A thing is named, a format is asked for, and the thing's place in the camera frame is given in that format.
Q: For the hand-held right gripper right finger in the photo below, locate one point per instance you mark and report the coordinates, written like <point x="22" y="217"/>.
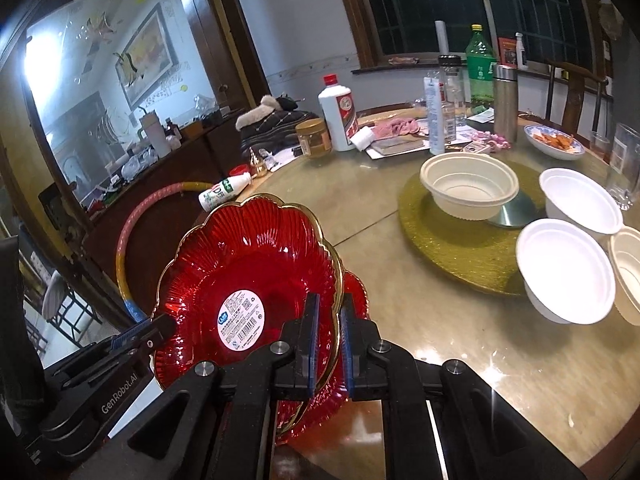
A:
<point x="348" y="352"/>

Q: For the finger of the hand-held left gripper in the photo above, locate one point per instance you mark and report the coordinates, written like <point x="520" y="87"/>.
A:
<point x="145" y="334"/>

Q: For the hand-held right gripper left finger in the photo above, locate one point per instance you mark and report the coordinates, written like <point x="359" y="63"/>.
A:
<point x="312" y="342"/>

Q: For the red glass plate white label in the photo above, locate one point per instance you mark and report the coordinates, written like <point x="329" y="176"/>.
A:
<point x="210" y="270"/>

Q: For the cream plastic bowl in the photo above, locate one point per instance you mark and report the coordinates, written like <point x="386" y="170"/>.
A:
<point x="629" y="270"/>
<point x="470" y="180"/>

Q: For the pink and yellow hoop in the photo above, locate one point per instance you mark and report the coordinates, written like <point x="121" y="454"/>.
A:
<point x="150" y="207"/>

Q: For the gold round placemat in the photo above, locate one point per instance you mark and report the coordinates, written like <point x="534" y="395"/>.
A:
<point x="450" y="250"/>

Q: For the white milk bottle green label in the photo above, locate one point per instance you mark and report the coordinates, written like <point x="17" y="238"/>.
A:
<point x="222" y="192"/>

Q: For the dark wooden sideboard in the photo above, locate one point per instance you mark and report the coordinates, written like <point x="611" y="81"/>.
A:
<point x="200" y="155"/>

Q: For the small brown bottle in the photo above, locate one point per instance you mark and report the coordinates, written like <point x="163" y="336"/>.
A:
<point x="174" y="136"/>

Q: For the peanut butter jar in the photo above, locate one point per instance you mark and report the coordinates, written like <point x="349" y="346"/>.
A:
<point x="313" y="140"/>

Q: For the small white cup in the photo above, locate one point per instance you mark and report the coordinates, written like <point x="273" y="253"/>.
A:
<point x="363" y="139"/>

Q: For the brown book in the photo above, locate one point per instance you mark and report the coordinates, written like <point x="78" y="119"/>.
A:
<point x="397" y="146"/>

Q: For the silver turntable disc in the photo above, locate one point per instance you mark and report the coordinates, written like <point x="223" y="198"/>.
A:
<point x="517" y="212"/>

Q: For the dark jacket with fur collar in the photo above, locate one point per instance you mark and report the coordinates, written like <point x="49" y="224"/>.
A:
<point x="272" y="125"/>

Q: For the white liquor bottle red cap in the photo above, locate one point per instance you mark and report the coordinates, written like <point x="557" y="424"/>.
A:
<point x="334" y="120"/>

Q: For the white foam bowl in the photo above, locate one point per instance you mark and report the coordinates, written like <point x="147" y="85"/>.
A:
<point x="565" y="265"/>
<point x="580" y="200"/>

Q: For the white tube package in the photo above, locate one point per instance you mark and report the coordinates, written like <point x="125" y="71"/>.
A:
<point x="434" y="115"/>

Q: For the pink wrapped candies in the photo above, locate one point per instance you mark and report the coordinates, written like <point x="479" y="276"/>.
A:
<point x="492" y="141"/>

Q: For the clear bottle black cap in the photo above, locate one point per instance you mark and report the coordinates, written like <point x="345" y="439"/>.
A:
<point x="454" y="95"/>

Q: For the steel thermos flask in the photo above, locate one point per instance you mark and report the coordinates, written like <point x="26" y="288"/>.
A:
<point x="505" y="105"/>

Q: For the blue rimmed plate with food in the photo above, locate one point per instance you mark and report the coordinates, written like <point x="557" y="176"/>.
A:
<point x="552" y="142"/>

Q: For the green soda bottle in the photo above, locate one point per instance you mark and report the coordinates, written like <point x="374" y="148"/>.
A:
<point x="480" y="70"/>

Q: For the small clear drinking glass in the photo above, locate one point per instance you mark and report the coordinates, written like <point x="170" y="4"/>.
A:
<point x="600" y="146"/>

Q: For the white paper roll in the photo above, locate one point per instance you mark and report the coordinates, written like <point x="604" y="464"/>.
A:
<point x="440" y="37"/>

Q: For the dark wooden chair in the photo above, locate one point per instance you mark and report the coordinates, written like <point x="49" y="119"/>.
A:
<point x="572" y="105"/>

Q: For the tall clear drinking glass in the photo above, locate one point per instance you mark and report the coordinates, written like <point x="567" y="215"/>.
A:
<point x="625" y="165"/>

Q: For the red box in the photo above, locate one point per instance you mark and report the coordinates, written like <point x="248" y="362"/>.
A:
<point x="507" y="52"/>

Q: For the dark wooden framed window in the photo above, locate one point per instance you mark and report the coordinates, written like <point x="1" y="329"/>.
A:
<point x="425" y="5"/>

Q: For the large wall mirror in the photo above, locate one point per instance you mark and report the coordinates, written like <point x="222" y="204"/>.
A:
<point x="90" y="85"/>

